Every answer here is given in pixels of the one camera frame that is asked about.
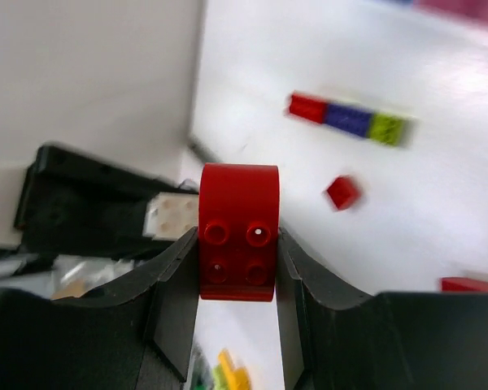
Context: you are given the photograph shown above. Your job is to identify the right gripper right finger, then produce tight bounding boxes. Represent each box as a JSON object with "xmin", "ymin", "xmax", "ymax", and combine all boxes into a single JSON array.
[{"xmin": 276, "ymin": 230, "xmax": 488, "ymax": 389}]

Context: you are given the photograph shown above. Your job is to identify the red lego brick front right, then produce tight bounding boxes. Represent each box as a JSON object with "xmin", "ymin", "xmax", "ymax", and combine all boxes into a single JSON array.
[{"xmin": 440, "ymin": 277, "xmax": 488, "ymax": 293}]

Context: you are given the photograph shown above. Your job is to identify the red long lego brick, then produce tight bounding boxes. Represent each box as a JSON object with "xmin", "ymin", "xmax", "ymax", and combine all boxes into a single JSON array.
[{"xmin": 287, "ymin": 93, "xmax": 329, "ymax": 124}]

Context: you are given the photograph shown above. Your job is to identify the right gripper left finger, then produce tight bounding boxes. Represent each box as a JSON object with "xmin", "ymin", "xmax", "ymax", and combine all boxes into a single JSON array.
[{"xmin": 0, "ymin": 229, "xmax": 199, "ymax": 389}]

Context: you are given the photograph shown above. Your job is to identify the small red lego brick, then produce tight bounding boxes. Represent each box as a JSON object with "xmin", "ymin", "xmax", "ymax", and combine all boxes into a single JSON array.
[{"xmin": 325, "ymin": 175, "xmax": 363, "ymax": 211}]

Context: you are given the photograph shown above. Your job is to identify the lime green lego brick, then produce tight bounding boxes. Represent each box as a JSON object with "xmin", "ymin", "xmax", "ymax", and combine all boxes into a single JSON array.
[{"xmin": 367, "ymin": 112, "xmax": 416, "ymax": 148}]

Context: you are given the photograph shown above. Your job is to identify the red rounded lego brick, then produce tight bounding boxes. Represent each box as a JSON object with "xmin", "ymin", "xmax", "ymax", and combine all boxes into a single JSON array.
[{"xmin": 198, "ymin": 163, "xmax": 280, "ymax": 302}]

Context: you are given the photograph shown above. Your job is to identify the purple lego brick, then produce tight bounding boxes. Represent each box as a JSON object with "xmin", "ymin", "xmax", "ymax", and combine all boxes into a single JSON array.
[{"xmin": 324, "ymin": 102, "xmax": 373, "ymax": 138}]

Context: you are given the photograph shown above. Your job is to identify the white lego brick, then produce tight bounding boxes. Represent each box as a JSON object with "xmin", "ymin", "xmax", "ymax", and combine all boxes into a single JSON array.
[{"xmin": 143, "ymin": 193, "xmax": 198, "ymax": 241}]

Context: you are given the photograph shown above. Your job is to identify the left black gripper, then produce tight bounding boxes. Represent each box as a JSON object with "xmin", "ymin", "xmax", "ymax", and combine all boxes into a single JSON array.
[{"xmin": 14, "ymin": 143, "xmax": 195, "ymax": 260}]

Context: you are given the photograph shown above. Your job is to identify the small pink bin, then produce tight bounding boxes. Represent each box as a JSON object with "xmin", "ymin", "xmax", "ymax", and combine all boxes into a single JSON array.
[{"xmin": 415, "ymin": 0, "xmax": 488, "ymax": 24}]

